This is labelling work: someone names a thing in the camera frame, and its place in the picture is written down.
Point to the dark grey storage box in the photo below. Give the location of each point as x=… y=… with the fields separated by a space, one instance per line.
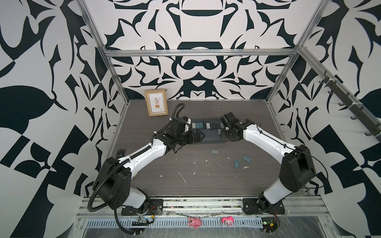
x=212 y=135

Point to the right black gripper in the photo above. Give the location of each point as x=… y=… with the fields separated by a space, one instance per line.
x=232 y=140

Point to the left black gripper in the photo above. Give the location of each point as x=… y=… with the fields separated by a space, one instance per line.
x=197 y=138

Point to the wall hook rail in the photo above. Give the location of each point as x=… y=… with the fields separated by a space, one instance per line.
x=358 y=109

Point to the black remote control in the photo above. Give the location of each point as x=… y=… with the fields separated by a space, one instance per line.
x=120 y=153

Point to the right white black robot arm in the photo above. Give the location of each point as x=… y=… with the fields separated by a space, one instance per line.
x=297 y=167

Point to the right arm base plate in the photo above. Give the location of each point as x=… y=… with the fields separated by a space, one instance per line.
x=252 y=206

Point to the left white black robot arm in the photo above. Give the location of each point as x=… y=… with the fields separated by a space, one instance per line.
x=112 y=187

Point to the wooden picture frame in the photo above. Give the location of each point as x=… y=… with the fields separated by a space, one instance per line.
x=156 y=101

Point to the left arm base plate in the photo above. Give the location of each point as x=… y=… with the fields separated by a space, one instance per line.
x=149 y=207

